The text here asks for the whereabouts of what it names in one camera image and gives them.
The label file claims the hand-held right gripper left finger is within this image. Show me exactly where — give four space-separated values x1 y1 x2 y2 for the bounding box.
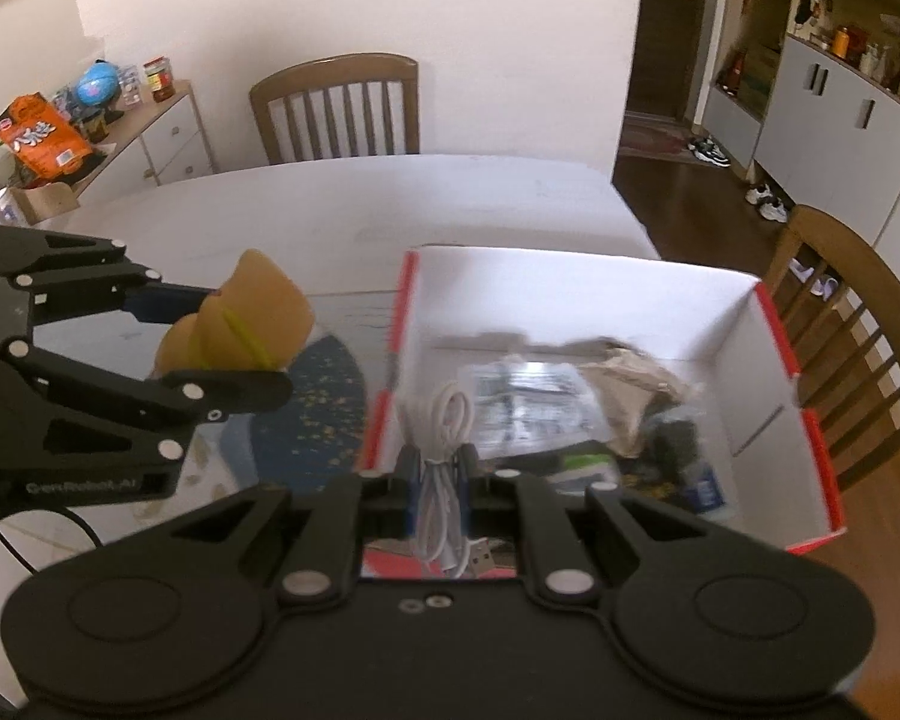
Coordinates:
139 446 425 605

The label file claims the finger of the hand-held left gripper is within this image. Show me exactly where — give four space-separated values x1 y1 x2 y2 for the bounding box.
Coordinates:
0 229 217 332
0 336 295 466

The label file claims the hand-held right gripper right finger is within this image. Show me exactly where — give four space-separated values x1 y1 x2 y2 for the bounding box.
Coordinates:
457 444 728 605

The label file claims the white cable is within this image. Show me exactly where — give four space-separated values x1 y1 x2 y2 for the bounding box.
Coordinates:
405 379 500 578

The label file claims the yellow soft toy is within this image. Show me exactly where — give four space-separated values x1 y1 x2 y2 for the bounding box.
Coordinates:
154 249 317 380

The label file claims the beige foil snack packet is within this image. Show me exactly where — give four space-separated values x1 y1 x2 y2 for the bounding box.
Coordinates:
577 341 702 458

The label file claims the black gold snack packet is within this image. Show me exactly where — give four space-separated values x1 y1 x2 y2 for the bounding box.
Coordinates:
637 409 702 488

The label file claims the red and white cardboard box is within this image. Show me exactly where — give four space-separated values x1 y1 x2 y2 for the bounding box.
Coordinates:
356 244 848 580

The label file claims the clear printed plastic packet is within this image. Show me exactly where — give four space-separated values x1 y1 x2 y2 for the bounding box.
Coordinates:
450 360 608 458

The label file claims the dark blue round placemat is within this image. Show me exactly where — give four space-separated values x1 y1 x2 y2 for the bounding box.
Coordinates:
195 334 368 481

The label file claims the white green snack packet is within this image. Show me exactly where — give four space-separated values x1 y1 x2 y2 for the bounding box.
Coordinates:
547 442 623 488

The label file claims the small cardboard box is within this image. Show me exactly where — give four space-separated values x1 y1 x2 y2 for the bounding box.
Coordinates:
7 180 83 224

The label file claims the white drawer sideboard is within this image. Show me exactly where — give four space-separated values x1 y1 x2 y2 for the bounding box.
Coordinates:
67 79 218 203

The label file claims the orange snack bag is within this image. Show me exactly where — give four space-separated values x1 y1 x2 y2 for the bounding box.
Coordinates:
0 94 95 185

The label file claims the red jar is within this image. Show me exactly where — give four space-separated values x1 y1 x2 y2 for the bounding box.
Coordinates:
142 56 177 102

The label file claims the blue globe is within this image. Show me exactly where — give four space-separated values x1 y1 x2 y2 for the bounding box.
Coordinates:
75 60 121 121

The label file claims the wooden slat-back chair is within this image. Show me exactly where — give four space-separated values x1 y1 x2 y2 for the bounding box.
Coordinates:
249 52 421 166
765 204 900 492

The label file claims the patterned doormat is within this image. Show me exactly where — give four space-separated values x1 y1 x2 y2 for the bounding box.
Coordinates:
619 120 695 158

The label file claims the dark wooden door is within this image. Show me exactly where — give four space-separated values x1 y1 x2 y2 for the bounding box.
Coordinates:
630 0 721 125

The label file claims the grey hallway cabinet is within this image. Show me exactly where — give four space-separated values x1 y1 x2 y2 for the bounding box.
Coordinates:
701 0 900 248

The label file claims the black cable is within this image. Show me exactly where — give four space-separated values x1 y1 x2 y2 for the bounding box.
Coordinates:
0 506 110 578

